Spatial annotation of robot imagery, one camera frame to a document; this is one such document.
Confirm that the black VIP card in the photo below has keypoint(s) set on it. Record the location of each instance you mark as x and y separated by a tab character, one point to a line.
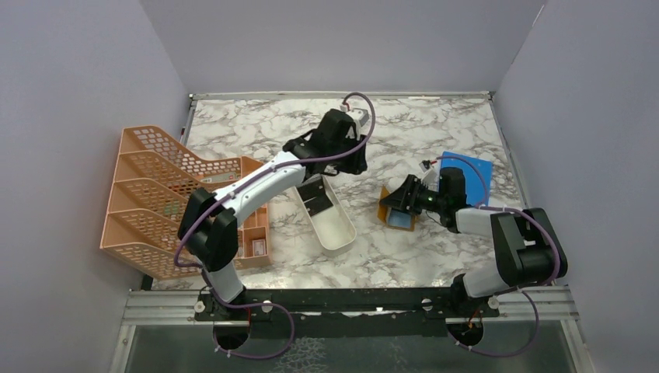
312	188

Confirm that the yellow leather card holder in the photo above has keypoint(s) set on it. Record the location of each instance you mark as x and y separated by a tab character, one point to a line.
392	218

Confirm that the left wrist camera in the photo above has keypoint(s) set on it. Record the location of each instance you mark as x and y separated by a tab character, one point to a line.
361	117

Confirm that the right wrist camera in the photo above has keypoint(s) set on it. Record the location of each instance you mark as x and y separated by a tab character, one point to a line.
430	177

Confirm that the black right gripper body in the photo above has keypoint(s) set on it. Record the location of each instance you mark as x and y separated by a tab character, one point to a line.
422	197

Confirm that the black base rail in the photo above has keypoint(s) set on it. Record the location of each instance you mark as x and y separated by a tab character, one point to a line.
336	313

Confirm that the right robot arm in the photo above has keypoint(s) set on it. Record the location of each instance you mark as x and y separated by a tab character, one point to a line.
526	249

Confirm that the white plastic card tray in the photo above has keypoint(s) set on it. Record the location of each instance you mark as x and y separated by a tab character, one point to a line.
333	228

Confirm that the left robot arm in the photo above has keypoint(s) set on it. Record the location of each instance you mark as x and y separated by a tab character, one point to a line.
208	229

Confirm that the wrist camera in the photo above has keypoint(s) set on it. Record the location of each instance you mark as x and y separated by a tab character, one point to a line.
361	117
430	177

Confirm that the peach plastic file rack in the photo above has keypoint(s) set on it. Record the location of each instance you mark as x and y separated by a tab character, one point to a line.
153	178

